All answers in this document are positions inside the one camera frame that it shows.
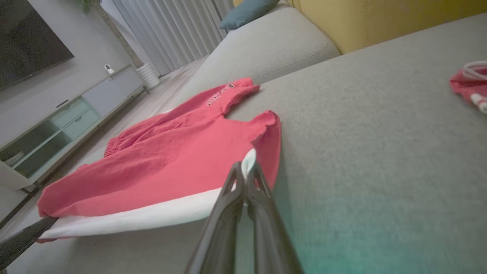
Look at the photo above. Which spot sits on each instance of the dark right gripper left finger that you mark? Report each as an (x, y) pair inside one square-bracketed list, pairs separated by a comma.
[(220, 236)]

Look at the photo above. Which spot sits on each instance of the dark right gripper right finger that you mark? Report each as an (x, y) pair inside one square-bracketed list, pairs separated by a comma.
[(270, 236)]

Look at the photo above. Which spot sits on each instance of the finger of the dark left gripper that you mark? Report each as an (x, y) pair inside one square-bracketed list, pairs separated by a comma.
[(23, 239)]

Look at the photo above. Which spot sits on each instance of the red basketball shorts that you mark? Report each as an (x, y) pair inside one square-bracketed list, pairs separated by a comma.
[(171, 160)]

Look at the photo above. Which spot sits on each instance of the red bulls basketball jersey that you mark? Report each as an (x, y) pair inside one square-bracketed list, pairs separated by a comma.
[(462, 83)]

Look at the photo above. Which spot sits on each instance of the grey low tv cabinet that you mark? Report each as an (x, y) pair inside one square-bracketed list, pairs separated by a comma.
[(76, 118)]

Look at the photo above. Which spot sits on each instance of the grey fabric sofa seat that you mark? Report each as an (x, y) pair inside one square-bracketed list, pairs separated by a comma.
[(380, 152)]

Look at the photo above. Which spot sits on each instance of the white ribbed cylinder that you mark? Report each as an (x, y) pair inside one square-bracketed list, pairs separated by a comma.
[(148, 76)]

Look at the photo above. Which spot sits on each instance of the grey sofa side section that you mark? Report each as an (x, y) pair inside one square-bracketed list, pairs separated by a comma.
[(266, 49)]

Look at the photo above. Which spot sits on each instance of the black flat television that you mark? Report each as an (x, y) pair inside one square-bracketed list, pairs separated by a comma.
[(26, 42)]

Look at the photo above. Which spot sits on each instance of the grey pleated curtain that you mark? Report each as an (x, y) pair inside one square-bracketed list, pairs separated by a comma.
[(171, 30)]

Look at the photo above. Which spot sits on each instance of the teal throw pillow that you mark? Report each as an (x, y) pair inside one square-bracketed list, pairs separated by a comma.
[(247, 13)]

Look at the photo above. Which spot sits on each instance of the green potted plant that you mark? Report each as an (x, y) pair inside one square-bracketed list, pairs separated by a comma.
[(114, 34)]

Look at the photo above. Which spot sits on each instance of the yellow sofa backrest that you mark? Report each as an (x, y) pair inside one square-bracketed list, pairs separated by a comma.
[(380, 23)]

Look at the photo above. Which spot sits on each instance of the small white security camera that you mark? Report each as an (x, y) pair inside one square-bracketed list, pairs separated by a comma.
[(109, 69)]

